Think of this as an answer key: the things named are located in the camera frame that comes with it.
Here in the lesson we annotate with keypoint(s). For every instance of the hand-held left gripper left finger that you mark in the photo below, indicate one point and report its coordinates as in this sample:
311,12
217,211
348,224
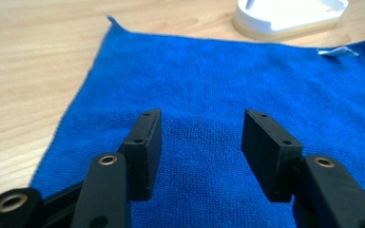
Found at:
141,158

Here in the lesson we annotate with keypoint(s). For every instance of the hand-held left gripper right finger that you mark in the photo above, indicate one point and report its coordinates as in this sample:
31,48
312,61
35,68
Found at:
271,158

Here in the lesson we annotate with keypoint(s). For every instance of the blue microfibre cloth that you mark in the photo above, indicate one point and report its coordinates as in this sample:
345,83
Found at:
221,95

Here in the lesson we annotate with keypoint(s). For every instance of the white plastic holder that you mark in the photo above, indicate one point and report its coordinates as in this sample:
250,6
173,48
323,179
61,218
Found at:
285,15

